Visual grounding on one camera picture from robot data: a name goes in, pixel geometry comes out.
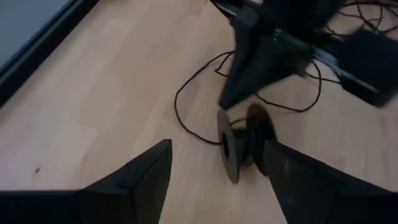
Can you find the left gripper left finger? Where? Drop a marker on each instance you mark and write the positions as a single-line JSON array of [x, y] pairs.
[[140, 186]]

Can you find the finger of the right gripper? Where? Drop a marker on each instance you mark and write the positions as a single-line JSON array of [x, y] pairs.
[[252, 62]]

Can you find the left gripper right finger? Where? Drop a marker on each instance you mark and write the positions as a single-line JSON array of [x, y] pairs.
[[311, 193]]

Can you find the black aluminium table frame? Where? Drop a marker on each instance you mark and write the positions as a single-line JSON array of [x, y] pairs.
[[31, 53]]

